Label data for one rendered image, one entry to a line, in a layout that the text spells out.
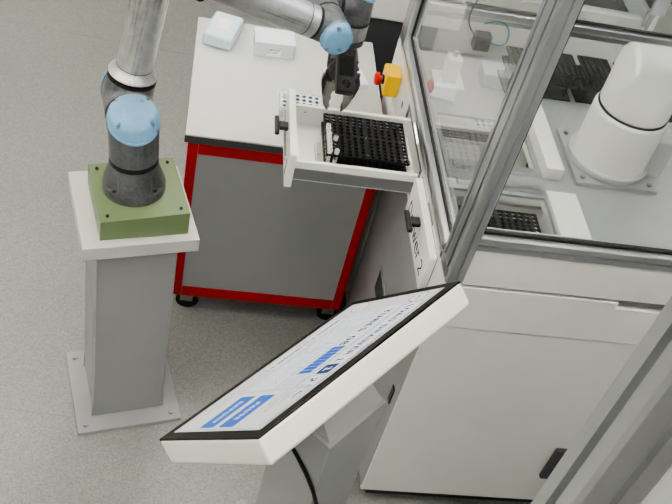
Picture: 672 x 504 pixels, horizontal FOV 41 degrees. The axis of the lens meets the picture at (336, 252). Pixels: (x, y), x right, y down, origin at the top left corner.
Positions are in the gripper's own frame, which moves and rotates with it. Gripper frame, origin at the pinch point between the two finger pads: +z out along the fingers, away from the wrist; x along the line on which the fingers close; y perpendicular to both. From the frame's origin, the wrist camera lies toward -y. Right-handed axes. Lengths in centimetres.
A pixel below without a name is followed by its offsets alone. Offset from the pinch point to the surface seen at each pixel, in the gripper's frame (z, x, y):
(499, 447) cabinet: 65, -57, -56
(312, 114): 10.4, 3.7, 10.1
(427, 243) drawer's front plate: 4.9, -21.2, -42.2
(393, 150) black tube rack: 7.5, -17.1, -5.0
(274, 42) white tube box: 16, 14, 53
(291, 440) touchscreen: -20, 16, -116
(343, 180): 12.3, -4.1, -14.1
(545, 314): 10, -49, -56
